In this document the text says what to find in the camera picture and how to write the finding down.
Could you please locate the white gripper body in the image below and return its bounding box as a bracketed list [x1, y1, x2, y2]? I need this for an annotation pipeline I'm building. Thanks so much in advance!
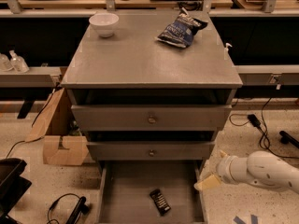
[216, 156, 249, 184]

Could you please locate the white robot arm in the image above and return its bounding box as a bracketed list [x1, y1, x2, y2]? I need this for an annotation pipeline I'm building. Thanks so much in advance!
[193, 151, 299, 193]

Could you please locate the grey middle drawer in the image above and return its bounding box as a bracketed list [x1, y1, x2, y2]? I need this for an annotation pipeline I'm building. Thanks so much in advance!
[87, 141, 215, 161]

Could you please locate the grey drawer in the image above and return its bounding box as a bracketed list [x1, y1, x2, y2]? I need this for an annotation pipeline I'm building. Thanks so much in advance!
[71, 105, 232, 132]
[96, 161, 207, 224]
[87, 141, 215, 161]

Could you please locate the grey top drawer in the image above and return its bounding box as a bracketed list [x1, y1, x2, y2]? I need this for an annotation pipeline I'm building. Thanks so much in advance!
[71, 105, 232, 132]

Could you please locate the grey bottom drawer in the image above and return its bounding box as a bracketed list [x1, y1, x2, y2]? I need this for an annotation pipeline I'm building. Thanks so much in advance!
[96, 161, 207, 224]

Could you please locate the grey drawer cabinet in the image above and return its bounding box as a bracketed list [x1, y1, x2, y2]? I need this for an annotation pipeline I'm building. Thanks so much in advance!
[61, 9, 244, 224]

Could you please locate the black caster leg right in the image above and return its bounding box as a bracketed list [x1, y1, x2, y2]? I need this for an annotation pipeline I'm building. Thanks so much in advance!
[279, 131, 299, 148]

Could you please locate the small white pump bottle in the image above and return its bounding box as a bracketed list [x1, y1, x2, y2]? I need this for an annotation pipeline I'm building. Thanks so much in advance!
[224, 43, 232, 60]

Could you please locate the blue chip bag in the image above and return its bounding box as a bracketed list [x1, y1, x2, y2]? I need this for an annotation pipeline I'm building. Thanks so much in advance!
[156, 7, 207, 49]

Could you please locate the black chair base leg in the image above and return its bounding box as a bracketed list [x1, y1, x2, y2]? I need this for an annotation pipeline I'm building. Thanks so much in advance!
[65, 196, 90, 224]

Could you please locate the brown cardboard box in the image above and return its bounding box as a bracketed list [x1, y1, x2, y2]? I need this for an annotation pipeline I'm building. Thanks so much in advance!
[25, 89, 89, 166]

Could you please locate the white ceramic bowl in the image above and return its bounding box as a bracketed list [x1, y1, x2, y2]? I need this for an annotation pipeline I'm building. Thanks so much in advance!
[89, 13, 119, 37]

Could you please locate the clear sanitizer bottle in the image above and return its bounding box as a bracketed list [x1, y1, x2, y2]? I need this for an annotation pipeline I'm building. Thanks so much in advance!
[9, 50, 29, 73]
[0, 53, 13, 71]

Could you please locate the black power cable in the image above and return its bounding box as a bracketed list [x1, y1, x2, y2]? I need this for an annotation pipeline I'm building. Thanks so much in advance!
[228, 96, 299, 161]

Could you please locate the black floor cable left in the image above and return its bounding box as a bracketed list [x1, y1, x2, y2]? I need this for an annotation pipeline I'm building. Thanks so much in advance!
[5, 87, 60, 159]

